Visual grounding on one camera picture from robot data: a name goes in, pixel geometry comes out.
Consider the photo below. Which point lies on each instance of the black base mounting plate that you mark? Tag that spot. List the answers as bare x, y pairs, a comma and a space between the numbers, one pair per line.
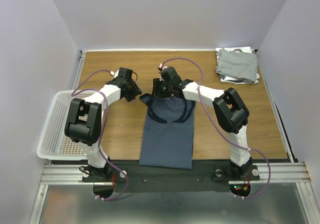
205, 175

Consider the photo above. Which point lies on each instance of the blue tank top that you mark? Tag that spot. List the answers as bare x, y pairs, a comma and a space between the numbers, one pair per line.
168, 133

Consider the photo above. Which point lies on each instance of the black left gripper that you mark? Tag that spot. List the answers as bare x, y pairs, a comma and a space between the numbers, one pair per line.
137, 91

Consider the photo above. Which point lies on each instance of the white plastic basket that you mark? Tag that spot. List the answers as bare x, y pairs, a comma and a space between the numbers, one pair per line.
53, 143

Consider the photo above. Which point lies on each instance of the folded grey tank top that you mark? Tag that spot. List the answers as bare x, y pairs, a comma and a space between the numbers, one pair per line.
236, 65

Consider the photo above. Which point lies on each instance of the folded white printed tank top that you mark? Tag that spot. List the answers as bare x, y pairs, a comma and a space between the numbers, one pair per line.
237, 59

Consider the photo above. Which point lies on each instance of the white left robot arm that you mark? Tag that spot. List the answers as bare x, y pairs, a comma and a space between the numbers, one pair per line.
87, 118

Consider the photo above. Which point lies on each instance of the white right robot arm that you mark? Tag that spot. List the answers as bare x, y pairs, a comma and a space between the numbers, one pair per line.
230, 111

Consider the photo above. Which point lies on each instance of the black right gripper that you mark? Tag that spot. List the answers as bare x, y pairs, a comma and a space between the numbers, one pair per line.
160, 90

